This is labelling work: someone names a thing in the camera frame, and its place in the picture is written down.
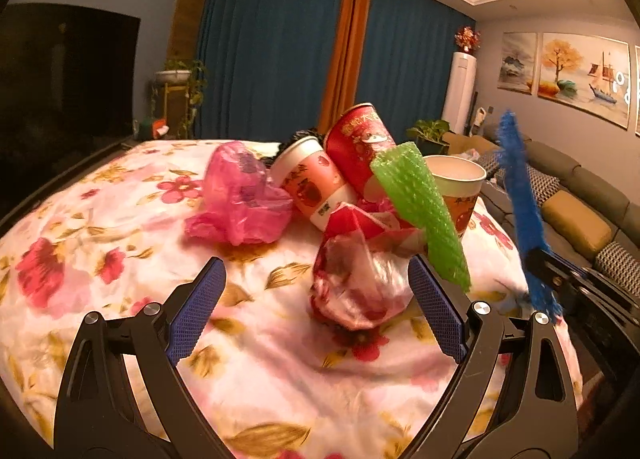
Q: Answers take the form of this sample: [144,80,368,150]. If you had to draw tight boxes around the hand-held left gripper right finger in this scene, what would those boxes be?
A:
[400,255,581,459]

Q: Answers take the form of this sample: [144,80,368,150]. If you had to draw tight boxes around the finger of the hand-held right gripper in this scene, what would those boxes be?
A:
[522,248,591,291]

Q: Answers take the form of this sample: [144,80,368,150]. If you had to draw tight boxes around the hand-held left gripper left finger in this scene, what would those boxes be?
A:
[54,256,236,459]

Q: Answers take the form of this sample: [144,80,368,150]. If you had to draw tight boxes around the clear red plastic bag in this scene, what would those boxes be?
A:
[309,201,431,331]

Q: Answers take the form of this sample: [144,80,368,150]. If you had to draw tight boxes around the pink plastic bag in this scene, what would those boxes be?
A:
[184,140,294,246]

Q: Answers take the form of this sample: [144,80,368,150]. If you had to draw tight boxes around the green bubble wrap sheet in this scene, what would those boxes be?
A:
[370,141,472,292]

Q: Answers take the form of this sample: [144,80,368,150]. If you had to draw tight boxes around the yellow cushion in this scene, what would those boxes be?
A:
[541,190,613,257]

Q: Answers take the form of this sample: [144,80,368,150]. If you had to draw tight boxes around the large patterned cushion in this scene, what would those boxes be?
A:
[520,169,561,206]

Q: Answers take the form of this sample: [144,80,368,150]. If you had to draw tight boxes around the grey sofa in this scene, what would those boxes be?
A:
[442,131,640,300]

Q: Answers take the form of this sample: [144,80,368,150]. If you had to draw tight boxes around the apple print paper cup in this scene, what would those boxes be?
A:
[269,135,358,230]
[422,155,487,240]

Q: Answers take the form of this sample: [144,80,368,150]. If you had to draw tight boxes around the small patterned cushion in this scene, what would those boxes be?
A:
[480,151,506,180]

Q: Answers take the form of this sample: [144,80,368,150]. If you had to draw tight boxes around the floral blanket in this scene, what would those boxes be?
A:
[0,139,583,459]

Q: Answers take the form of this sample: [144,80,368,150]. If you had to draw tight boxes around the white bottle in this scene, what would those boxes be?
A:
[472,106,496,132]

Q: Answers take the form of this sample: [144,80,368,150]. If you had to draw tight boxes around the green potted plant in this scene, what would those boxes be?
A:
[406,119,451,156]

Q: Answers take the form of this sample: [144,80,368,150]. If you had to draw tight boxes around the large red paper cup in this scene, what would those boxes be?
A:
[324,102,398,200]

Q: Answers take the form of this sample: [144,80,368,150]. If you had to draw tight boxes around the green and red toy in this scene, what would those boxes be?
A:
[137,118,171,140]

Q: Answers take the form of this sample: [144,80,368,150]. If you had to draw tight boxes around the large tree and boat painting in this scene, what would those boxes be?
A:
[537,32,632,130]

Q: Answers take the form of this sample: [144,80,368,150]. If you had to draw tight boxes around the white standing air conditioner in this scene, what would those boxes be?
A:
[441,51,477,136]

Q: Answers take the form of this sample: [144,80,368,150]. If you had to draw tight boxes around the black plastic bag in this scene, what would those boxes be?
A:
[260,128,322,164]

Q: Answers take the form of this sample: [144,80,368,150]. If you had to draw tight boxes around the small landscape painting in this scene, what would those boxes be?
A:
[497,31,538,96]

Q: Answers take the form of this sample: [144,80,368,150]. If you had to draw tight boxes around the yellow plant stand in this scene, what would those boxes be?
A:
[160,83,193,140]

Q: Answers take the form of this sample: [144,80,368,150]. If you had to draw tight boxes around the trailing plant in white pot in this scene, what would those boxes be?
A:
[149,59,208,140]

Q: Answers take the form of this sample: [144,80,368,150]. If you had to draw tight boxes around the red flower decoration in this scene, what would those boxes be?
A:
[454,26,482,54]

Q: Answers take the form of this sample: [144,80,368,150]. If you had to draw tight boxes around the narrow blue curtain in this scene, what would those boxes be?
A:
[357,0,476,142]

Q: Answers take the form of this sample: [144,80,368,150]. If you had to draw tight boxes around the black television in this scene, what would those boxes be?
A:
[0,3,142,204]

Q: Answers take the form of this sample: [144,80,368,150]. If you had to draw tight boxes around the wide blue curtain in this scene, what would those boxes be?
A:
[195,0,346,142]

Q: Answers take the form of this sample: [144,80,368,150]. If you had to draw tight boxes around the orange curtain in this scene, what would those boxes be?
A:
[317,0,374,130]

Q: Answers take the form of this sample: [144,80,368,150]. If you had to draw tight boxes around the wooden panel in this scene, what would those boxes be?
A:
[166,0,213,62]

